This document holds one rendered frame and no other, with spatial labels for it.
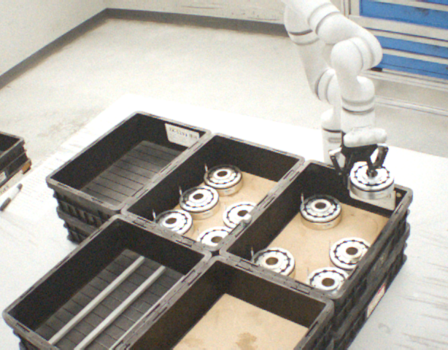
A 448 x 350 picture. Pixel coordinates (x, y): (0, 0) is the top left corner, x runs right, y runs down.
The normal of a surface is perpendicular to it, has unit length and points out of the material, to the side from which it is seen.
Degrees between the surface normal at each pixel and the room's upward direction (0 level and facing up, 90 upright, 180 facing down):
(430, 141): 0
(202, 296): 90
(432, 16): 90
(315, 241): 0
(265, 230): 90
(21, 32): 90
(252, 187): 0
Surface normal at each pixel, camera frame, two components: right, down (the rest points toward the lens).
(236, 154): -0.58, 0.53
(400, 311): -0.13, -0.80
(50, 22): 0.85, 0.22
